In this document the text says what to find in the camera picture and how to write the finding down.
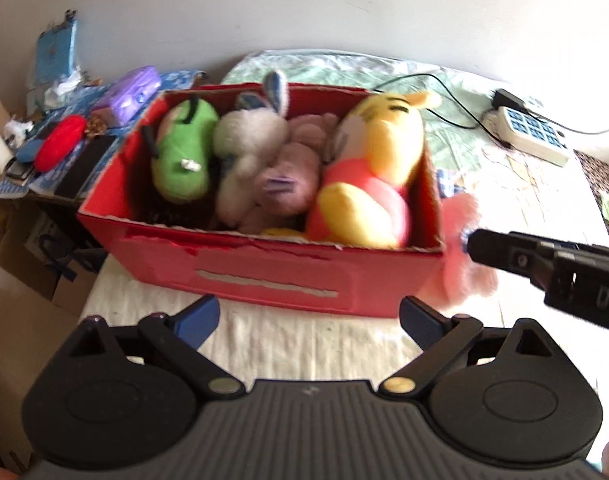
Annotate black power adapter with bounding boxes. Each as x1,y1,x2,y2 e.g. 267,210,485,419
491,89,528,113

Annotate pink bear plush toy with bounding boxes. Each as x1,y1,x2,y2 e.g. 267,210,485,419
238,113,338,234

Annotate red oval case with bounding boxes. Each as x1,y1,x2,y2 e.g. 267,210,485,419
33,115,86,174

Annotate blue hanging pouch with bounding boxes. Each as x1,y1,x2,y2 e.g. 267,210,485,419
34,10,78,84

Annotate blue checkered towel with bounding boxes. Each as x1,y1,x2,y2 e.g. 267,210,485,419
0,66,206,200

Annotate green hooded doll plush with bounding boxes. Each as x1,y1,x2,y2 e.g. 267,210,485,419
141,96,220,204

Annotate patterned brown cloth furniture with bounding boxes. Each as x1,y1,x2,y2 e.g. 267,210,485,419
575,151,609,235

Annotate purple tissue pack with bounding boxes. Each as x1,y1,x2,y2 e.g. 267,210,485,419
91,65,161,128

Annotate grey thick cable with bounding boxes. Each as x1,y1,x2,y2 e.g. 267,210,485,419
521,104,609,137

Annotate thin black cable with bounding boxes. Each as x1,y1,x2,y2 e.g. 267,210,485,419
371,71,511,149

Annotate white blue power strip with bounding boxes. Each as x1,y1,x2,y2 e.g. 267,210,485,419
482,106,571,167

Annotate cartoon print bed sheet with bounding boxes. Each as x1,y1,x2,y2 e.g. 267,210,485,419
78,49,609,396

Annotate red cardboard box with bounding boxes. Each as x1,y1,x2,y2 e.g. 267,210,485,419
78,82,445,318

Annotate yellow tiger plush toy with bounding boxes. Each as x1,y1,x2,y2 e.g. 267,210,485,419
261,90,430,250

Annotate white bunny plush plaid ears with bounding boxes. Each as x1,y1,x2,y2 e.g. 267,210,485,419
213,70,289,229

